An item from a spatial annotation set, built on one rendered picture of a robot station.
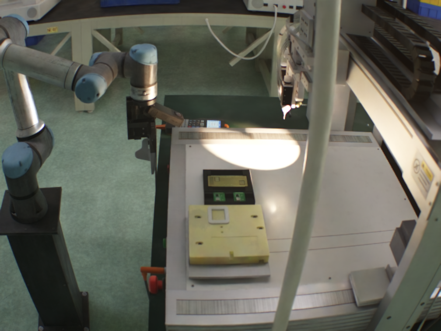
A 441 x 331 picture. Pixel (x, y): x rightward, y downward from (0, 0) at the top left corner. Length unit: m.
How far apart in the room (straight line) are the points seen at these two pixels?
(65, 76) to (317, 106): 0.80
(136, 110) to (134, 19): 1.81
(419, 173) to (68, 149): 2.52
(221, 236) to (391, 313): 0.42
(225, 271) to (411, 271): 0.39
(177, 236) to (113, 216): 1.41
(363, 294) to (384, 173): 0.50
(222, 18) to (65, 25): 1.09
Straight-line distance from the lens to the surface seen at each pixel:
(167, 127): 1.55
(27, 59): 1.22
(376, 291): 0.92
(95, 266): 2.14
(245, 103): 1.78
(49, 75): 1.19
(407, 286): 0.85
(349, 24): 1.08
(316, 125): 0.49
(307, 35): 1.05
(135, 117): 1.32
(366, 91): 1.00
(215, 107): 1.74
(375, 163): 1.35
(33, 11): 3.26
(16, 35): 1.39
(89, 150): 2.94
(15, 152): 1.43
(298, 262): 0.62
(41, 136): 1.50
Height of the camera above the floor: 1.54
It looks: 33 degrees down
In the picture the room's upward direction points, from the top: 2 degrees clockwise
